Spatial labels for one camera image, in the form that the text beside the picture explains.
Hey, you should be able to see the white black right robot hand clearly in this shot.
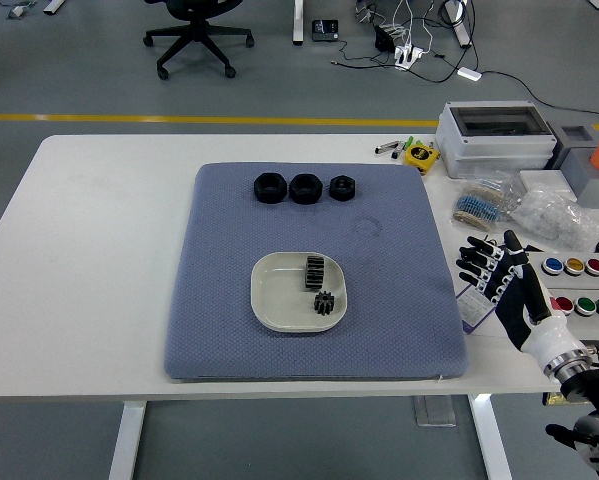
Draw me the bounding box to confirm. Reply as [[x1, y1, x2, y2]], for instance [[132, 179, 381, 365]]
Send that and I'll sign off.
[[456, 229, 588, 374]]

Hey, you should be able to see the small black gear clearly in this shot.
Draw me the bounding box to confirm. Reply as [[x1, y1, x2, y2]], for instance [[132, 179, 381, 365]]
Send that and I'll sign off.
[[312, 291, 336, 317]]

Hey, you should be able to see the large black gear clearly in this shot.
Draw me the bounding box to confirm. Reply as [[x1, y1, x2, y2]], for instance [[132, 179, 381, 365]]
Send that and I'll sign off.
[[302, 254, 327, 292]]

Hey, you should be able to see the white square plate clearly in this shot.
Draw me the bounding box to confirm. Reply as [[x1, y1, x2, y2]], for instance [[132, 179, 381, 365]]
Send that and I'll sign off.
[[250, 251, 349, 334]]

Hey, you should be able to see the white flat box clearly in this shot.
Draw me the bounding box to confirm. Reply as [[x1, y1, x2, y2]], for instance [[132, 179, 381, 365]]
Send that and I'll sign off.
[[518, 169, 578, 204]]

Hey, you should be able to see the small black hex nut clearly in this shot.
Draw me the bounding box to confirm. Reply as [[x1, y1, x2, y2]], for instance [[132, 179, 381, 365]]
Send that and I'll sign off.
[[328, 174, 358, 202]]

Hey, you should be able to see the large black hex nut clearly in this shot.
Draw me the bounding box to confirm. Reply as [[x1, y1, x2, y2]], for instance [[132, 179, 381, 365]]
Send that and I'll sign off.
[[288, 172, 323, 205], [253, 172, 287, 205]]

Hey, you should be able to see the white purple label card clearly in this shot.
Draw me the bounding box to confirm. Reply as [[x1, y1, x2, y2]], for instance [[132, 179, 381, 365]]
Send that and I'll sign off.
[[454, 287, 499, 335]]

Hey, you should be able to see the grey push-button control panel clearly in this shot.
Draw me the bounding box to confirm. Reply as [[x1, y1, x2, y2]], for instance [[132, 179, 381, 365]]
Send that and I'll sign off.
[[521, 249, 599, 346]]

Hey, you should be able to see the clear plastic parts bag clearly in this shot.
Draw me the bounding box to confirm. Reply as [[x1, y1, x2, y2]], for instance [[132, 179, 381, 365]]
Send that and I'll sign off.
[[511, 182, 599, 251]]

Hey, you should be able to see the bag of resistors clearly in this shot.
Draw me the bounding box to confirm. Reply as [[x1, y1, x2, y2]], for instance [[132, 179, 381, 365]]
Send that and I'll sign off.
[[451, 172, 523, 234]]

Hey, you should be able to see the grey floor plate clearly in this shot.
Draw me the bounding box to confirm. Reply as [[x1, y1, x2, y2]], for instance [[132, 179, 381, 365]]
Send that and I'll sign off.
[[412, 395, 458, 428]]

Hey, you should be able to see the white table leg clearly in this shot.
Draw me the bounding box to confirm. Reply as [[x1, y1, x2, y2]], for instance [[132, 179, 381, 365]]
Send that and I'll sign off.
[[467, 394, 513, 480], [107, 402, 146, 480]]

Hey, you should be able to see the dark grey recessed block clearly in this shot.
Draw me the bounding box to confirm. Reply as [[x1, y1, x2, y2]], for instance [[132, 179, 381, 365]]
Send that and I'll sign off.
[[546, 119, 595, 171]]

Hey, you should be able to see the yellow tape measure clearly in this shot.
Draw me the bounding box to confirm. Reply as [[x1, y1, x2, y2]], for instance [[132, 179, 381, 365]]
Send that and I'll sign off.
[[403, 143, 440, 175]]

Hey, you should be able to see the white power strip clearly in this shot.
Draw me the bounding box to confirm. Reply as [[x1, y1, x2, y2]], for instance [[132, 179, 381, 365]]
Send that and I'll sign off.
[[392, 43, 425, 71]]

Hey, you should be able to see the blue-grey quilted mat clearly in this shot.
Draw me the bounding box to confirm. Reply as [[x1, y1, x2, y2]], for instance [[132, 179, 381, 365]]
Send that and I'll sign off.
[[162, 160, 470, 384]]

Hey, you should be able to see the black power adapter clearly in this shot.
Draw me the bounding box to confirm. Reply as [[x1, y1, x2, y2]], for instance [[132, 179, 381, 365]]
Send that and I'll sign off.
[[373, 24, 398, 53]]

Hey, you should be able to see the black desk phone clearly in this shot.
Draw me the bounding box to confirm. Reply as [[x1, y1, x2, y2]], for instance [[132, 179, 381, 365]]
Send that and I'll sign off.
[[311, 18, 340, 43]]

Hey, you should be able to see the black office chair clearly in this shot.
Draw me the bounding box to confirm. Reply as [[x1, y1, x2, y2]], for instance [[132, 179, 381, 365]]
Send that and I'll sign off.
[[142, 0, 255, 80]]

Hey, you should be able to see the grey electrical enclosure box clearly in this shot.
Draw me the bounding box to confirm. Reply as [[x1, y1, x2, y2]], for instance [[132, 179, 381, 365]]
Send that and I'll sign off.
[[436, 101, 559, 180]]

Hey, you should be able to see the long black floor cable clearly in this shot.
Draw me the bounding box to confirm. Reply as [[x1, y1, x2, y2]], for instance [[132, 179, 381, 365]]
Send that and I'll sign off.
[[480, 69, 599, 126]]

